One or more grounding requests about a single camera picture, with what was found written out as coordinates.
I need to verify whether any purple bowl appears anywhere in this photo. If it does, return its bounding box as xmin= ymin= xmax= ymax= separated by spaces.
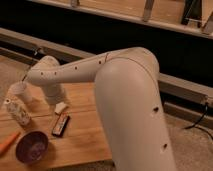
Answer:
xmin=15 ymin=131 xmax=49 ymax=164

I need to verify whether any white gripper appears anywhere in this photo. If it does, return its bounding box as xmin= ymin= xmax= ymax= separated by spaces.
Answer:
xmin=43 ymin=84 xmax=66 ymax=111

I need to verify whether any black cable left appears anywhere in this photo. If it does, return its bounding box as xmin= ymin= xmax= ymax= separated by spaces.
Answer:
xmin=21 ymin=46 xmax=44 ymax=82

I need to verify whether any orange carrot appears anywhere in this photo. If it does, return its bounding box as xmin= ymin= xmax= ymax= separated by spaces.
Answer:
xmin=0 ymin=132 xmax=20 ymax=156

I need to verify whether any black chalkboard eraser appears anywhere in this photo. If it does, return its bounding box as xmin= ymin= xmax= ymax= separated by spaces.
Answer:
xmin=52 ymin=114 xmax=70 ymax=137

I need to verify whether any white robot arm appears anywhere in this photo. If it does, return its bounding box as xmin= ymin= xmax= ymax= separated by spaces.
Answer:
xmin=27 ymin=47 xmax=177 ymax=171

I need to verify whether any black cable right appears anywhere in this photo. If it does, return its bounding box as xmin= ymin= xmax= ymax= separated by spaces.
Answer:
xmin=183 ymin=99 xmax=213 ymax=141

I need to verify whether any white sponge block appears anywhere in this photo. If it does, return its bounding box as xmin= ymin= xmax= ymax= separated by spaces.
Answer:
xmin=54 ymin=102 xmax=68 ymax=115

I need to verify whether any white plastic cup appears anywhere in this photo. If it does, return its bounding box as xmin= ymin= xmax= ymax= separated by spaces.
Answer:
xmin=9 ymin=81 xmax=33 ymax=103

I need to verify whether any black cable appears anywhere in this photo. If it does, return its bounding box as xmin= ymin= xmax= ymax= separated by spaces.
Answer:
xmin=183 ymin=99 xmax=213 ymax=141
xmin=21 ymin=46 xmax=44 ymax=82

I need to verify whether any white patterned bottle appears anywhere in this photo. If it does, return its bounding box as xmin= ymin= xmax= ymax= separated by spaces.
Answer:
xmin=4 ymin=99 xmax=31 ymax=126

